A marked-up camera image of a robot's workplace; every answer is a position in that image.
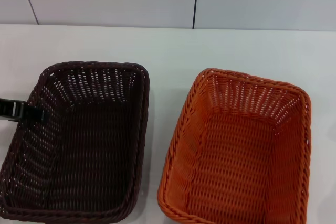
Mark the orange woven basket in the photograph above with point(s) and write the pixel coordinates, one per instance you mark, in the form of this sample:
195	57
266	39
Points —
236	155

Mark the dark brown woven basket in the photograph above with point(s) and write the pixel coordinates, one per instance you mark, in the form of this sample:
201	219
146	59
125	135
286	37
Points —
86	140

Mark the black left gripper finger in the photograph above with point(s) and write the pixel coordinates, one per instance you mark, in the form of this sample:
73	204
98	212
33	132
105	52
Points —
21	111

